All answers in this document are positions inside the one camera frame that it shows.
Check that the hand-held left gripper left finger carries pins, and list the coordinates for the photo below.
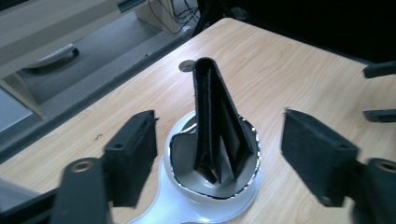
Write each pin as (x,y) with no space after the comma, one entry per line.
(130,161)

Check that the white stand with post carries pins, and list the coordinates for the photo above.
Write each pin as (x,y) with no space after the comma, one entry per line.
(174,208)

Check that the black leather wallet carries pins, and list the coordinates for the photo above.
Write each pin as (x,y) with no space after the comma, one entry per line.
(207,124)

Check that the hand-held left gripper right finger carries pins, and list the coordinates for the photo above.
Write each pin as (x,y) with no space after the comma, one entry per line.
(320,155)

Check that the grey oval floor plate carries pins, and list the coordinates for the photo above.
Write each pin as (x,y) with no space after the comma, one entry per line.
(53,56)

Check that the grey round table grommet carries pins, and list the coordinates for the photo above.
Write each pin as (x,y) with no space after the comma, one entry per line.
(186,66)

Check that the black curtain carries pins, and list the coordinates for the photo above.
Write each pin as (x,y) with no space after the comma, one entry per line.
(311,25)

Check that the white bowl with silver rim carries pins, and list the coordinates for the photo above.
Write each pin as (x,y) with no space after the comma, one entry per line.
(186,174)

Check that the black metal stand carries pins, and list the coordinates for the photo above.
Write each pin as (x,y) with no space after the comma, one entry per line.
(207,15)

